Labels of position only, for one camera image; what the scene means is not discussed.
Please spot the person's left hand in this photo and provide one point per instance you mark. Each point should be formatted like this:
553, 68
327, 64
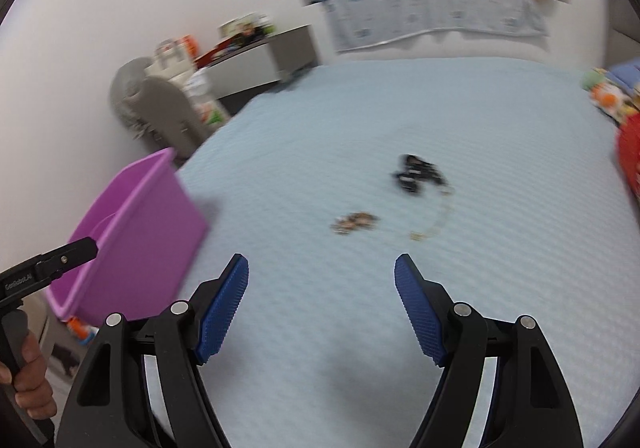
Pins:
37, 388

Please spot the red floral cloth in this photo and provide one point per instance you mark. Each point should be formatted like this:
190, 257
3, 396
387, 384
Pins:
630, 158

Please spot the white plastic bag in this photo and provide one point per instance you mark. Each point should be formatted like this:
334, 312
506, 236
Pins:
202, 88

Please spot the purple plastic bin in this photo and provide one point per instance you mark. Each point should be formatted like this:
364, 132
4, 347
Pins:
135, 233

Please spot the orange toy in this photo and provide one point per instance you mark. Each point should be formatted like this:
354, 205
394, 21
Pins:
82, 328

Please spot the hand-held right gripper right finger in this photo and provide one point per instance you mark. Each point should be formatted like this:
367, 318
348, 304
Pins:
417, 308

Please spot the clutter on nightstand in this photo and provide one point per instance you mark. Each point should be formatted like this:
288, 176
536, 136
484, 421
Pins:
247, 28

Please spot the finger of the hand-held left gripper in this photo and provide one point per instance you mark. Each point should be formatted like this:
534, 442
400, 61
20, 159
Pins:
70, 253

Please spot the grey padded chair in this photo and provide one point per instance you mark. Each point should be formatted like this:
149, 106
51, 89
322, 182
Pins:
160, 108

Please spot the colourful plush toy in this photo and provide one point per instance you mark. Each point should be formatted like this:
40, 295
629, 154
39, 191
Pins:
607, 93

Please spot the pale blue printed blanket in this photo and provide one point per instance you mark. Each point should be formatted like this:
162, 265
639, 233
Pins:
435, 11

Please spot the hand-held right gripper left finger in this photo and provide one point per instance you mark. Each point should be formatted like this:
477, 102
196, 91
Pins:
225, 308

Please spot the light blue bedspread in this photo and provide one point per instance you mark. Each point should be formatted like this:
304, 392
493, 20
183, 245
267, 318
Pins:
400, 128

